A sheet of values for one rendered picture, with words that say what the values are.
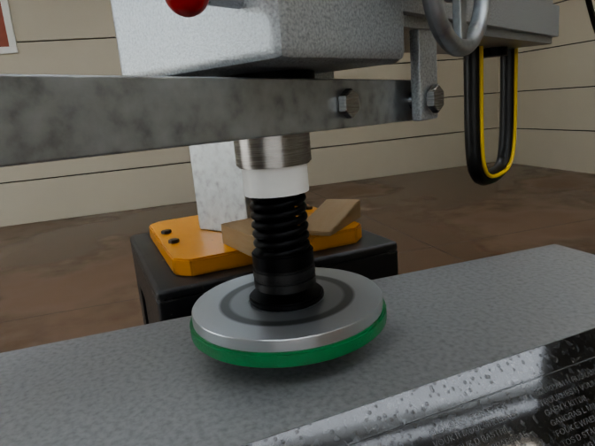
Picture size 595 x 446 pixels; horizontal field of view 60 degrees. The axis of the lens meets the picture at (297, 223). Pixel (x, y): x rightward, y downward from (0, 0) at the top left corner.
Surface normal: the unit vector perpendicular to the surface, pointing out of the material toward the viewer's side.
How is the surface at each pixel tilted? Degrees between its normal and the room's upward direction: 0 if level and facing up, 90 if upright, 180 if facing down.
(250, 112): 90
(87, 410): 0
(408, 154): 90
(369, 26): 90
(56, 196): 90
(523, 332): 0
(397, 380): 0
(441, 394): 45
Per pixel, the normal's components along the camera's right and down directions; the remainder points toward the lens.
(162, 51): -0.63, 0.23
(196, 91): 0.77, 0.08
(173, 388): -0.08, -0.97
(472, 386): 0.22, -0.56
